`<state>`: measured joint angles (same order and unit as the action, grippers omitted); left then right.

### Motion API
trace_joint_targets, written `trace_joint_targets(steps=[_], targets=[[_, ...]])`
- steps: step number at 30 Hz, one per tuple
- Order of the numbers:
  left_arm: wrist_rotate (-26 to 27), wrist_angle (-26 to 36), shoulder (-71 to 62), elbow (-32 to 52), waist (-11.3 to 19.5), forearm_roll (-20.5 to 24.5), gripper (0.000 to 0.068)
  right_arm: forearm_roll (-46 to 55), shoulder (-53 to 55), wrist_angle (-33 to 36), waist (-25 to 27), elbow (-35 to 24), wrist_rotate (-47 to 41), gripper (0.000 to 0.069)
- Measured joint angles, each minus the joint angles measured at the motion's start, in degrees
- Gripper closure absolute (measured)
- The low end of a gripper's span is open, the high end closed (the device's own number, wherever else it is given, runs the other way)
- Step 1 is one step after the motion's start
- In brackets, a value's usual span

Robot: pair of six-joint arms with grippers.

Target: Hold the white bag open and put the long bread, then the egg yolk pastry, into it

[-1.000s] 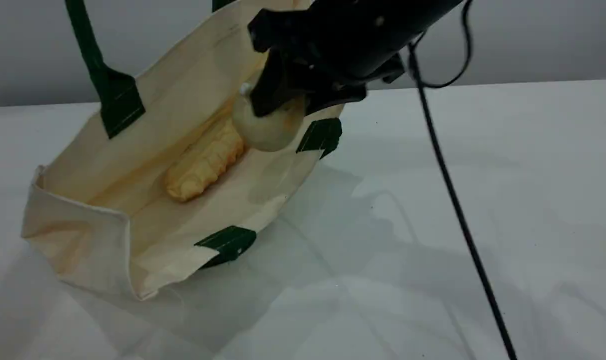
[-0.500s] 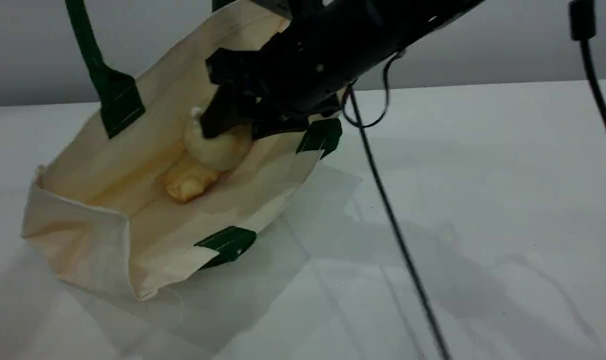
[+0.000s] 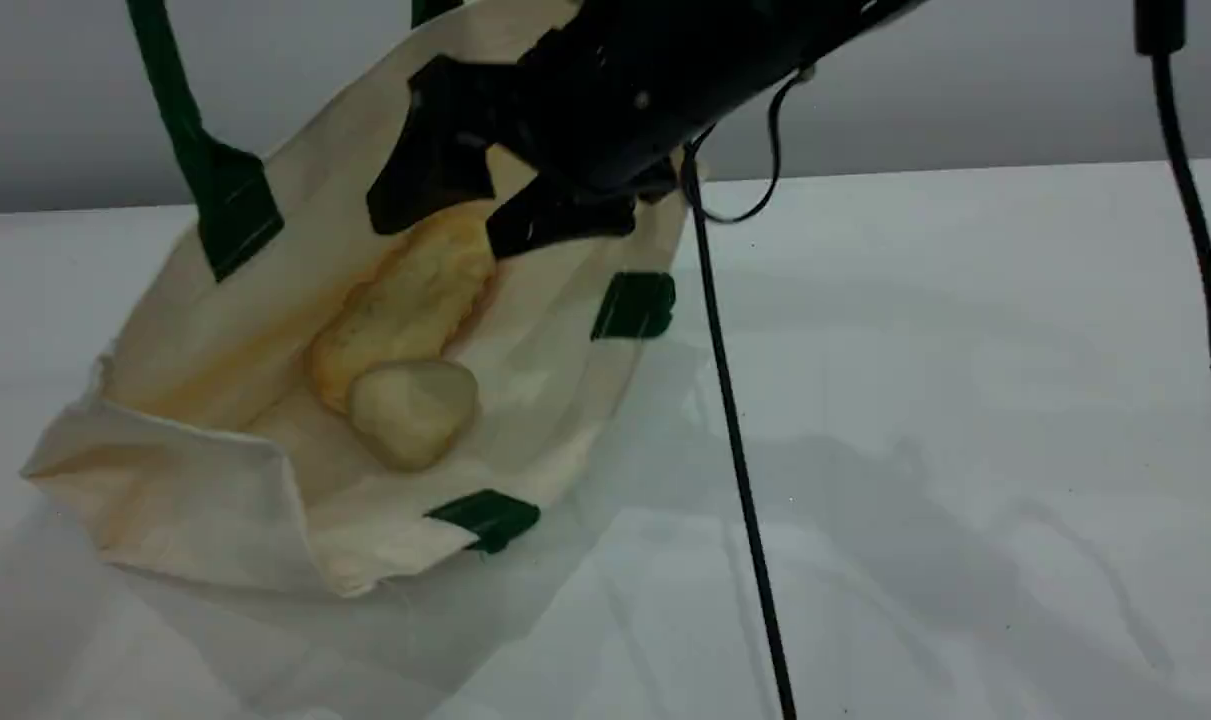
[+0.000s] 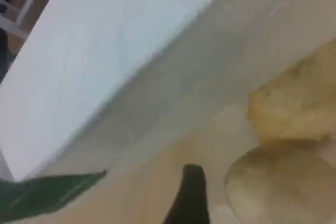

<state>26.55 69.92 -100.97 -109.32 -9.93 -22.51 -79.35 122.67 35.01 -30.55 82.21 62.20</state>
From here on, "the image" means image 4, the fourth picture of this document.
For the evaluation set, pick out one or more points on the round egg yolk pastry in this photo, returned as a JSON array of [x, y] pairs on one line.
[[283, 187]]

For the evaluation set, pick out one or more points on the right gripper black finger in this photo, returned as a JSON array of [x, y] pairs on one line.
[[191, 197]]

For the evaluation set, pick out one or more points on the long ridged orange bread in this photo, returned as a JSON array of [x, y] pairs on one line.
[[296, 103]]

